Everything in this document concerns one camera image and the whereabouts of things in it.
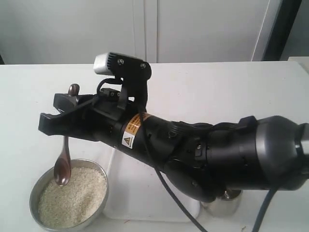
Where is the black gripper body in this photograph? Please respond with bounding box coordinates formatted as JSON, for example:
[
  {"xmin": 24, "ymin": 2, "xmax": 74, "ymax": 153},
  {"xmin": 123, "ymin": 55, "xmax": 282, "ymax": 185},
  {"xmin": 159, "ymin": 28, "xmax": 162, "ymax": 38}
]
[{"xmin": 79, "ymin": 94, "xmax": 174, "ymax": 164}]

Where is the brown wooden spoon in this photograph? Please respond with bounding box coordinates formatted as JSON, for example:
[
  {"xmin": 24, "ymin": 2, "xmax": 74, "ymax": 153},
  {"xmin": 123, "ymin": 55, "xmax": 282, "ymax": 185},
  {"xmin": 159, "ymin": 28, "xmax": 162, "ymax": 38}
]
[{"xmin": 54, "ymin": 83, "xmax": 80, "ymax": 187}]

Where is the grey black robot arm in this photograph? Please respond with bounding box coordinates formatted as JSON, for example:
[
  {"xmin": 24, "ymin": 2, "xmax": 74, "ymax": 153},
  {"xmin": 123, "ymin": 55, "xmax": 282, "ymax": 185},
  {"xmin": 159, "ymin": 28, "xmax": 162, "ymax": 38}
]
[{"xmin": 39, "ymin": 94, "xmax": 309, "ymax": 202}]

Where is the uncooked white rice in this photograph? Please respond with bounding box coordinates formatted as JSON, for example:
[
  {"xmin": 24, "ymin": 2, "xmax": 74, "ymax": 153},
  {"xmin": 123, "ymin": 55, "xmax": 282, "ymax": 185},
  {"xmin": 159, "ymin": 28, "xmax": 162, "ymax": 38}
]
[{"xmin": 38, "ymin": 167, "xmax": 107, "ymax": 229}]

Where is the steel bowl of rice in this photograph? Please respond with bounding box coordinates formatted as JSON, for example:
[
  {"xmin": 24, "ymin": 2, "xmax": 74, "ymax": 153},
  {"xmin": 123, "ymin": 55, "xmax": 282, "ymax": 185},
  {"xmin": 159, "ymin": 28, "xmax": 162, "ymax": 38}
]
[{"xmin": 29, "ymin": 159, "xmax": 109, "ymax": 232}]

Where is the white cabinet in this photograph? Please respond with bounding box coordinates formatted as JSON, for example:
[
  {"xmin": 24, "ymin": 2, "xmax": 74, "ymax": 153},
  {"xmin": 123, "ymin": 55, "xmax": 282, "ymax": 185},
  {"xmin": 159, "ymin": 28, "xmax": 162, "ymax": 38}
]
[{"xmin": 0, "ymin": 0, "xmax": 281, "ymax": 64}]

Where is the white rectangular tray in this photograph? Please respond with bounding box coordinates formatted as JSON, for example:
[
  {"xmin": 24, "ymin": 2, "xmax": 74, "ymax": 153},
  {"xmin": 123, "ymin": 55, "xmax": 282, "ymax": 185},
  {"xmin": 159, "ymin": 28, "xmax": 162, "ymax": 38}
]
[{"xmin": 103, "ymin": 150, "xmax": 189, "ymax": 222}]

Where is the small steel cup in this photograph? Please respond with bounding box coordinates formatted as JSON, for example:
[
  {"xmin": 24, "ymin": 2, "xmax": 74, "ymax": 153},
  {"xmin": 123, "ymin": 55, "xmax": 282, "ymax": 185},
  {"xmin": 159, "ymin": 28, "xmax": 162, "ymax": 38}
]
[{"xmin": 201, "ymin": 189, "xmax": 243, "ymax": 218}]

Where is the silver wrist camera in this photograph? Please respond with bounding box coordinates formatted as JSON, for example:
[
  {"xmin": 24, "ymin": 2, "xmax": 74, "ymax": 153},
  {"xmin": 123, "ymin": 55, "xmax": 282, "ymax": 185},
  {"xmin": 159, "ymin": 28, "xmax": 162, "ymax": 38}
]
[{"xmin": 93, "ymin": 52, "xmax": 152, "ymax": 110}]

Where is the dark braided cable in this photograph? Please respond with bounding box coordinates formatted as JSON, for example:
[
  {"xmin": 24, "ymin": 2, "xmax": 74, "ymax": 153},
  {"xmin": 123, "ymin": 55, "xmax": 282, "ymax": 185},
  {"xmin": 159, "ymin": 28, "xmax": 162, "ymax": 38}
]
[{"xmin": 96, "ymin": 77, "xmax": 278, "ymax": 232}]

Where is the dark vertical post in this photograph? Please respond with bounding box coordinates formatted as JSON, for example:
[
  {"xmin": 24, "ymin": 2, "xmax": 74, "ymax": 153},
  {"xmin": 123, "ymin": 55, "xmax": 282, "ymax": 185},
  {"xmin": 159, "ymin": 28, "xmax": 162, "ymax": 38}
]
[{"xmin": 261, "ymin": 0, "xmax": 309, "ymax": 61}]

